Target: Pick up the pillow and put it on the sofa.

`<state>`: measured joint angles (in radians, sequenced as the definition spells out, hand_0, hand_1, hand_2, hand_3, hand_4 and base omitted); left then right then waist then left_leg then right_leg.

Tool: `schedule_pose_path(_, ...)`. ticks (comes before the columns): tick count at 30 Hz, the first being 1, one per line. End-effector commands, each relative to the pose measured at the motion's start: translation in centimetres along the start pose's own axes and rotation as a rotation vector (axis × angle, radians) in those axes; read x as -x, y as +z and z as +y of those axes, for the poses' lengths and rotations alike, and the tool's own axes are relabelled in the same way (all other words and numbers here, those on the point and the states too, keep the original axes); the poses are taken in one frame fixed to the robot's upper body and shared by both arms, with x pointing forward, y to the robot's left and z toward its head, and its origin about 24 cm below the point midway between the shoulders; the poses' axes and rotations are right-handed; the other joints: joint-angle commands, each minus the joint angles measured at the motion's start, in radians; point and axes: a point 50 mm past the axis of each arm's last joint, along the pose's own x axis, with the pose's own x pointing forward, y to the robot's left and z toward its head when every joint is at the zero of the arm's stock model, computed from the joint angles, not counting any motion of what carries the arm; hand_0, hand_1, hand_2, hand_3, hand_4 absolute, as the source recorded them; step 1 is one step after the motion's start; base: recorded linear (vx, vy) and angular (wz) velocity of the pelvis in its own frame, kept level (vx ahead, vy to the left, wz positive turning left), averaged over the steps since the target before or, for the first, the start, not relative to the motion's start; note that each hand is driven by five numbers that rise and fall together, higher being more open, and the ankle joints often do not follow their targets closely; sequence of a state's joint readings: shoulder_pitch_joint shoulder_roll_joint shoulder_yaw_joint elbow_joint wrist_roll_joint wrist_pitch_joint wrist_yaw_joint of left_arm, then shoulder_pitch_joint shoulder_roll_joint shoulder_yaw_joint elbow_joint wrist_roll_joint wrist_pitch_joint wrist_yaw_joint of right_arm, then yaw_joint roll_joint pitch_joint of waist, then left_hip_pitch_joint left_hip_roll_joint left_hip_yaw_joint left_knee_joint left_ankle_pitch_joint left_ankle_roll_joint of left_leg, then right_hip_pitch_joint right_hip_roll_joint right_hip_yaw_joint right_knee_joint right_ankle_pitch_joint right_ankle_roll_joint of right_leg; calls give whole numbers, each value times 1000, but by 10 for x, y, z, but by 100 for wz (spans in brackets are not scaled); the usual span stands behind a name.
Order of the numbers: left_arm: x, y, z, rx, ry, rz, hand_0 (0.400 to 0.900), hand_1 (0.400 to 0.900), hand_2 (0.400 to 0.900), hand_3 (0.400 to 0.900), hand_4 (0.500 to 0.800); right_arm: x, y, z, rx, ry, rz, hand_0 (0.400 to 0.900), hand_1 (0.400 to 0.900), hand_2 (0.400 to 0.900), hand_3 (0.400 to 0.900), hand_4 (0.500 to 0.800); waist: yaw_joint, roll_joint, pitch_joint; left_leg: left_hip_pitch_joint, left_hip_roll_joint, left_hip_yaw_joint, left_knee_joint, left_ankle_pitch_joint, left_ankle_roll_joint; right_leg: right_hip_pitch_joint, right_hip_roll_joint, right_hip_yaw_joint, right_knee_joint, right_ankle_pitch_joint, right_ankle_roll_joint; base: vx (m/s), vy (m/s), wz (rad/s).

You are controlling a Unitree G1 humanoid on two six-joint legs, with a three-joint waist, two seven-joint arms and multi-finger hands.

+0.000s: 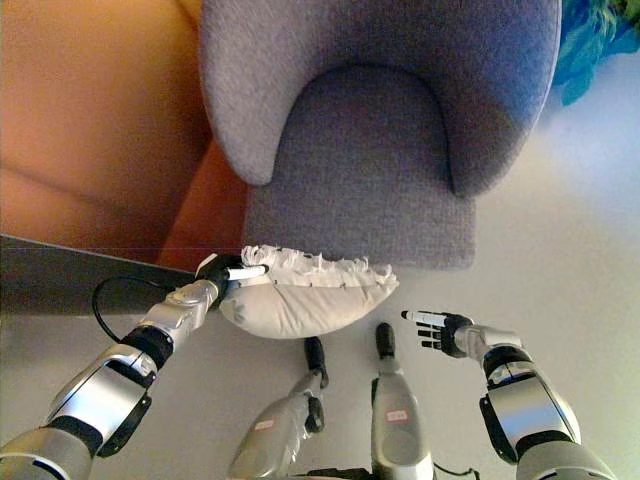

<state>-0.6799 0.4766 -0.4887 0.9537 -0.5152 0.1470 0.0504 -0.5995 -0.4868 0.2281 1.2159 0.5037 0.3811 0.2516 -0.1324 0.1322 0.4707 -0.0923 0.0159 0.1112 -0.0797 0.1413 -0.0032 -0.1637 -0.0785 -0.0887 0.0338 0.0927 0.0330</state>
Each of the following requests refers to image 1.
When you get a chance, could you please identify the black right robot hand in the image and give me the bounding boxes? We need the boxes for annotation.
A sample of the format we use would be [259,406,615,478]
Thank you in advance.
[400,309,475,358]

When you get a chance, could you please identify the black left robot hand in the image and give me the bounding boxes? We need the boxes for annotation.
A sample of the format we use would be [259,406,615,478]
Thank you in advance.
[195,253,271,300]

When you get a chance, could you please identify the dark rounded cabinet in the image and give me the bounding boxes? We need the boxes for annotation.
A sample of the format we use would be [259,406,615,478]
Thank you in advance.
[0,234,224,319]

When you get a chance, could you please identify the white fringed pillow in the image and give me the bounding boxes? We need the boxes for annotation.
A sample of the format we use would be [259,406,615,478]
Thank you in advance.
[218,244,401,341]

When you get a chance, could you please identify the grey fabric armchair sofa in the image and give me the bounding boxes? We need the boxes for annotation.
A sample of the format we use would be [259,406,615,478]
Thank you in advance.
[199,0,563,272]

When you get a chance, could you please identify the silver robot legs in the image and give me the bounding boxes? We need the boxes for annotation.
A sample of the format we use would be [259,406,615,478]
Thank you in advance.
[227,336,330,480]

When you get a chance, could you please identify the green potted plant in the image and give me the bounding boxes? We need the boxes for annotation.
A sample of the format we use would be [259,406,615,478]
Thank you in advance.
[552,0,640,107]

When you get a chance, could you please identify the silver right robot leg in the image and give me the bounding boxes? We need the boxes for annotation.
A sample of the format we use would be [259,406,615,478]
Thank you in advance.
[369,322,435,480]

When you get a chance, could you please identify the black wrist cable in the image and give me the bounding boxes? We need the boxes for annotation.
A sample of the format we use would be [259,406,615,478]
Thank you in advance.
[92,276,181,346]

